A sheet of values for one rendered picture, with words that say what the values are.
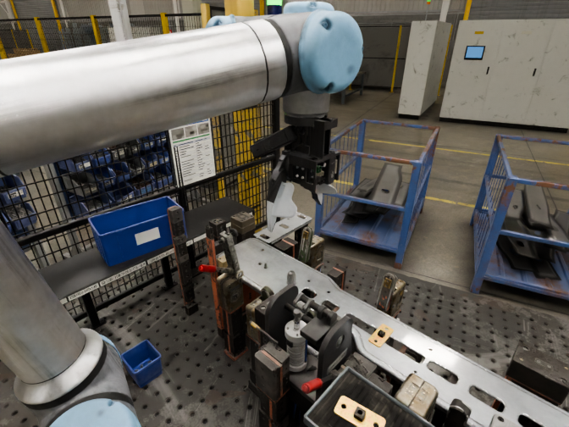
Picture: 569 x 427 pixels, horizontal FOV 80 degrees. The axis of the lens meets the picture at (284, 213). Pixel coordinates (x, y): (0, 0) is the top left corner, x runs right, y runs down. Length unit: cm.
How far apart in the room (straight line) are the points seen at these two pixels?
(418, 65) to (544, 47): 222
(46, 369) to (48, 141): 35
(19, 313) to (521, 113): 862
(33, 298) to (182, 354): 96
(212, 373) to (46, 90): 116
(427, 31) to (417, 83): 101
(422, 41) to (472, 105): 174
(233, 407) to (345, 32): 112
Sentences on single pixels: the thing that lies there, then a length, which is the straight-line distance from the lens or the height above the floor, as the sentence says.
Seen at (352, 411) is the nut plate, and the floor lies 116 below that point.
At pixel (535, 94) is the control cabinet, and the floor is 70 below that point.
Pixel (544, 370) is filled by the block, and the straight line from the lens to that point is 111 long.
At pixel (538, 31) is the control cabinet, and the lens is 858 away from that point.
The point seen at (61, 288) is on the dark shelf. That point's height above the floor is 103.
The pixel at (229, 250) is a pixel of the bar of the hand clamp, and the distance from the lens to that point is 106.
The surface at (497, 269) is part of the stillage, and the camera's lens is 308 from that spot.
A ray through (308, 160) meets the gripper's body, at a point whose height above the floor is 157.
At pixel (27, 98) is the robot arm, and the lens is 29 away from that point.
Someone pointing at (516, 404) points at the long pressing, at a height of 100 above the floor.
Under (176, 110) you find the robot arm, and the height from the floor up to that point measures 170.
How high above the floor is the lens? 175
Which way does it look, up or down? 28 degrees down
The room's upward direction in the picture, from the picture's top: straight up
